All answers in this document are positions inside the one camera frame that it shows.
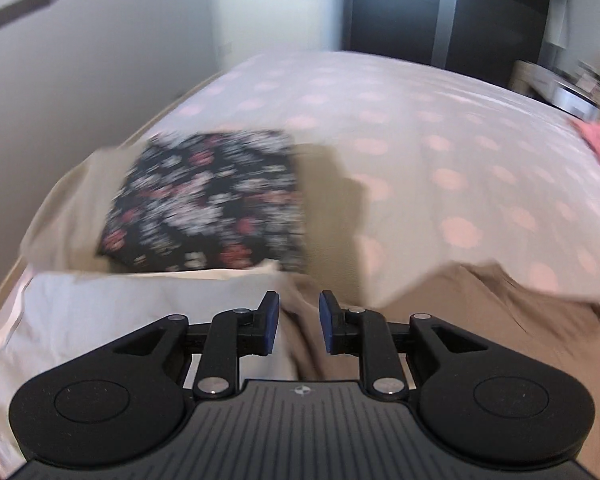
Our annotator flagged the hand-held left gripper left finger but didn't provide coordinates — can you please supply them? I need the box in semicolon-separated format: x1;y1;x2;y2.
110;291;281;400

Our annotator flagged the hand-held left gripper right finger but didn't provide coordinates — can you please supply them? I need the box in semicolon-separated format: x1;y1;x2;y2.
319;290;491;400

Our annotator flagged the white garment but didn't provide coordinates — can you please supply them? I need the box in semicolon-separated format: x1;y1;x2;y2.
0;267;301;466

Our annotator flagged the taupe long-sleeve shirt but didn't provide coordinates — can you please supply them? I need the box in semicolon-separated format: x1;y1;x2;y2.
277;260;600;466

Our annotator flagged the dark floral garment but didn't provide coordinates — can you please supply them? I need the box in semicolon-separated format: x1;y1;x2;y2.
96;129;308;275

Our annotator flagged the beige fleece garment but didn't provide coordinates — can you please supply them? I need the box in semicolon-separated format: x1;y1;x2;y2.
20;142;366;311

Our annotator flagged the polka dot bed sheet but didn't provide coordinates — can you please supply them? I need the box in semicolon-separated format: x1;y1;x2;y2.
120;50;600;306

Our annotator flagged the black wardrobe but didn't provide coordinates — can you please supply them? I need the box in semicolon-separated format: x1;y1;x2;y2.
341;0;571;78

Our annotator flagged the white nightstand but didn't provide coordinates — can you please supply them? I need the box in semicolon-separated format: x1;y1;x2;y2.
509;59;600;122

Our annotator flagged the dark wall shelf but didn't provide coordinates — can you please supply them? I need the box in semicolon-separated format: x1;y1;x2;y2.
0;0;61;37

